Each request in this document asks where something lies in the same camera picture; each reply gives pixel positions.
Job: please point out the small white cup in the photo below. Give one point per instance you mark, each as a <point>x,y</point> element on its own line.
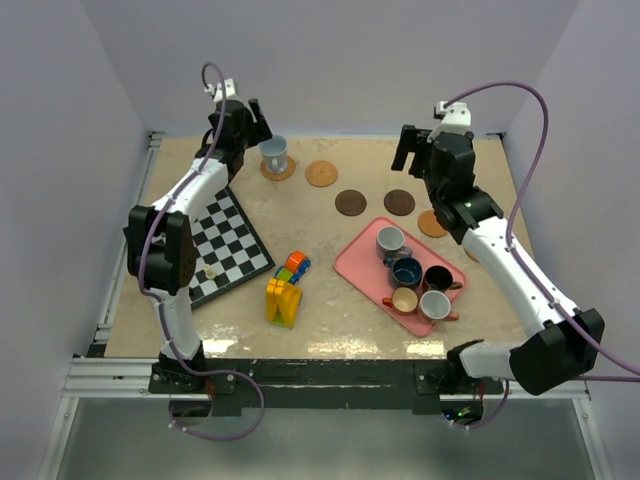
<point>390,244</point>

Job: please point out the dark blue cup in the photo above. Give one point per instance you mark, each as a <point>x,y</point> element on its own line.
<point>406,272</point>

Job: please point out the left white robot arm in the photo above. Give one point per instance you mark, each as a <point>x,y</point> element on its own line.
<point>161,253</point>

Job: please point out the dark wooden coaster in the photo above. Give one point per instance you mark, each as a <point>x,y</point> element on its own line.
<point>399,202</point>
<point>350,202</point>

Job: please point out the colourful toy car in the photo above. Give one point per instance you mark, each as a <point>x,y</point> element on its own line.
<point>296,265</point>

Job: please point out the orange cup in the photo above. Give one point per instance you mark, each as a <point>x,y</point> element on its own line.
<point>403,301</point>

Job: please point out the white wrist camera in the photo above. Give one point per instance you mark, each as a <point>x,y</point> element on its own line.
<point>455,119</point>
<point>228,88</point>

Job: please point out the black white chessboard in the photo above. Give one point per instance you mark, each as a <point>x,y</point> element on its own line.
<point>226,239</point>

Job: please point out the large light blue cup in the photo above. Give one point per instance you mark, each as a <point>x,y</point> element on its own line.
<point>274,154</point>

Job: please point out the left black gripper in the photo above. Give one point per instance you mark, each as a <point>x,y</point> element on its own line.
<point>261,125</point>

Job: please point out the yellow toy block house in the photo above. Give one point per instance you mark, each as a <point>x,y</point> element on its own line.
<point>282,303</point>

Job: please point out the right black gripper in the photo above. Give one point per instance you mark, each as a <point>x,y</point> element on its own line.
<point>410,142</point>

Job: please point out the woven rattan coaster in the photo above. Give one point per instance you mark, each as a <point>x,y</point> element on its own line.
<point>287,173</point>
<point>471,256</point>
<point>429,226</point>
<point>321,173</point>

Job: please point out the black cup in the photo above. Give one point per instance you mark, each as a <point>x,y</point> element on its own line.
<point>440,278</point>

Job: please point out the pink tray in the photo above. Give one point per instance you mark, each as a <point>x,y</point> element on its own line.
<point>360,265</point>

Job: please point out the white cup brown handle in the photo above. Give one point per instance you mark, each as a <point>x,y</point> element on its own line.
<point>436,306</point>

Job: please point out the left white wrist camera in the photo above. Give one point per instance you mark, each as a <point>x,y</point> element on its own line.
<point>228,88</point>

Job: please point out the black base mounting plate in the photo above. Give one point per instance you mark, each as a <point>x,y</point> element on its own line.
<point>414,385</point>

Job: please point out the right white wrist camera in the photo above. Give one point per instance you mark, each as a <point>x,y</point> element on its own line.
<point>455,119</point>

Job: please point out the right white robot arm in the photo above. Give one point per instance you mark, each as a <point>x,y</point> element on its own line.
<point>561,337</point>

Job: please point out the white chess piece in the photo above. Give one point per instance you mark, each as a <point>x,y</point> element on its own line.
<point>209,271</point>

